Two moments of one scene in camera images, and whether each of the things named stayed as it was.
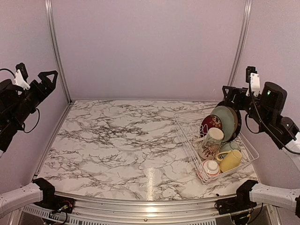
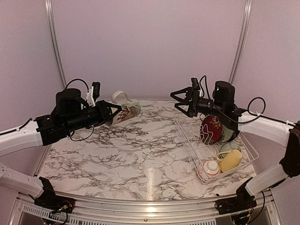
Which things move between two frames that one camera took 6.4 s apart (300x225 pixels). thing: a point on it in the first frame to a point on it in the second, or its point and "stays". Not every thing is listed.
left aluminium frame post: (49, 11) stays
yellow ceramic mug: (231, 160) stays
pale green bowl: (229, 146) stays
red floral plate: (210, 121) stays
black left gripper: (46, 85) to (104, 116)
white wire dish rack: (214, 151) stays
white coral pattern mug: (211, 143) to (130, 109)
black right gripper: (234, 91) to (194, 94)
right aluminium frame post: (245, 17) stays
